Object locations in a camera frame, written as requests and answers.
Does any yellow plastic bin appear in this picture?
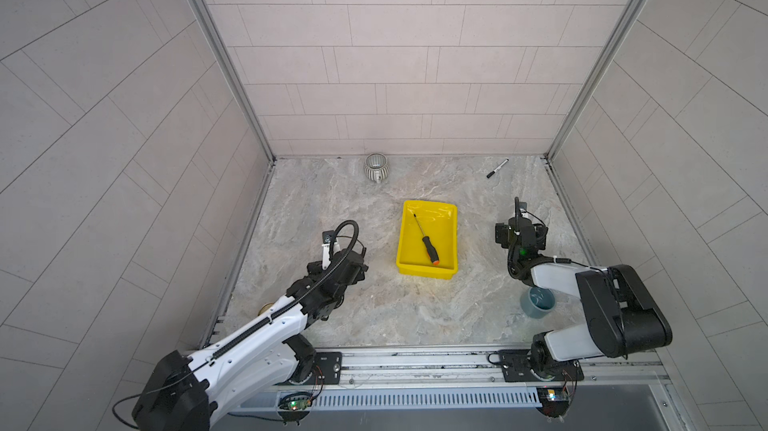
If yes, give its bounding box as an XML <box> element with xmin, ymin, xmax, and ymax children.
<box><xmin>396</xmin><ymin>200</ymin><xmax>458</xmax><ymax>280</ymax></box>

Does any black orange screwdriver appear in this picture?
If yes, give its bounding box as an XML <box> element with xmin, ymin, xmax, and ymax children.
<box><xmin>413</xmin><ymin>213</ymin><xmax>440</xmax><ymax>266</ymax></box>

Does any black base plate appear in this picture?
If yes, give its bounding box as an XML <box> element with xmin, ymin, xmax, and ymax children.
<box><xmin>487</xmin><ymin>349</ymin><xmax>584</xmax><ymax>383</ymax></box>
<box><xmin>287</xmin><ymin>352</ymin><xmax>342</xmax><ymax>386</ymax></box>

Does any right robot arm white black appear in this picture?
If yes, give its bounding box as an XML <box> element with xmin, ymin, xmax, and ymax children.
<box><xmin>495</xmin><ymin>198</ymin><xmax>673</xmax><ymax>381</ymax></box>

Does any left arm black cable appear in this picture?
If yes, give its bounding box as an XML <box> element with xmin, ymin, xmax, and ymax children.
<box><xmin>331</xmin><ymin>219</ymin><xmax>361</xmax><ymax>276</ymax></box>

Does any white slotted cable duct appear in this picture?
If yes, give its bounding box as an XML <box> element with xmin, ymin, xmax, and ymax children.
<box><xmin>246</xmin><ymin>387</ymin><xmax>540</xmax><ymax>411</ymax></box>

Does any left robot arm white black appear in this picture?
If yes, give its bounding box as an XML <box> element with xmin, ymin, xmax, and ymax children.
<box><xmin>130</xmin><ymin>220</ymin><xmax>368</xmax><ymax>430</ymax></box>

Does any left green circuit board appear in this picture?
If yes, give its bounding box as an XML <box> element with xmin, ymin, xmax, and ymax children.
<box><xmin>277</xmin><ymin>392</ymin><xmax>314</xmax><ymax>423</ymax></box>

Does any ribbed grey ceramic cup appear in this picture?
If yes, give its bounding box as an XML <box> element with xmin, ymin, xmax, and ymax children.
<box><xmin>364</xmin><ymin>153</ymin><xmax>389</xmax><ymax>184</ymax></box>

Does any black marker pen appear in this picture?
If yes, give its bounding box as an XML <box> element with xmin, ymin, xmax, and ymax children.
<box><xmin>486</xmin><ymin>158</ymin><xmax>510</xmax><ymax>179</ymax></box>

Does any right circuit board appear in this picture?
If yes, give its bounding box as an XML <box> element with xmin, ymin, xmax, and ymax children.
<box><xmin>536</xmin><ymin>387</ymin><xmax>571</xmax><ymax>418</ymax></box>

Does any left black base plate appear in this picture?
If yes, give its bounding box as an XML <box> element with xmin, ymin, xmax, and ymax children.
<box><xmin>287</xmin><ymin>352</ymin><xmax>342</xmax><ymax>386</ymax></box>

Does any aluminium mounting rail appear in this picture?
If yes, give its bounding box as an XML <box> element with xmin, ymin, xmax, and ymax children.
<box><xmin>258</xmin><ymin>346</ymin><xmax>667</xmax><ymax>397</ymax></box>

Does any teal blue cup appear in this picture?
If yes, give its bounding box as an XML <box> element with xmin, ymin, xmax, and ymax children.
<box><xmin>520</xmin><ymin>287</ymin><xmax>557</xmax><ymax>319</ymax></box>

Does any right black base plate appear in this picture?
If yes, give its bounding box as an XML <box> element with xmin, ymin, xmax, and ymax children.
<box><xmin>487</xmin><ymin>349</ymin><xmax>584</xmax><ymax>383</ymax></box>

